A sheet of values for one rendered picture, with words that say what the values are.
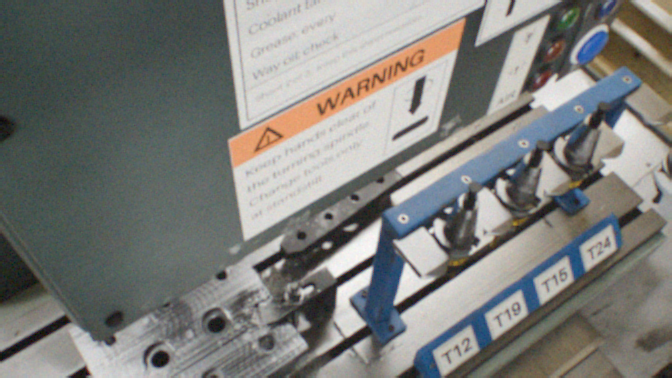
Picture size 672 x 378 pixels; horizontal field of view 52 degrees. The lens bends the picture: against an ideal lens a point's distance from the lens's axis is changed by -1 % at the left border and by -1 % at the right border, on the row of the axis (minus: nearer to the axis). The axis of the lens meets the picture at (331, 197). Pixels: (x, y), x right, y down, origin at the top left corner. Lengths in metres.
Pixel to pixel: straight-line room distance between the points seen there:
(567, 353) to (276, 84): 1.16
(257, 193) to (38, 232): 0.13
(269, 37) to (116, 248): 0.14
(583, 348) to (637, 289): 0.17
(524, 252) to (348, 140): 0.91
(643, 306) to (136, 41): 1.34
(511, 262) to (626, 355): 0.35
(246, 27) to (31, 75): 0.09
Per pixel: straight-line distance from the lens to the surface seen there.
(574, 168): 1.01
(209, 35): 0.29
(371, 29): 0.36
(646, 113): 1.13
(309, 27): 0.32
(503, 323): 1.20
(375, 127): 0.43
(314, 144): 0.40
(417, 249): 0.90
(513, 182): 0.94
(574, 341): 1.45
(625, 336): 1.51
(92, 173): 0.32
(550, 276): 1.24
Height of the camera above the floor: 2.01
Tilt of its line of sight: 59 degrees down
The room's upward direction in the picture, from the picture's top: 3 degrees clockwise
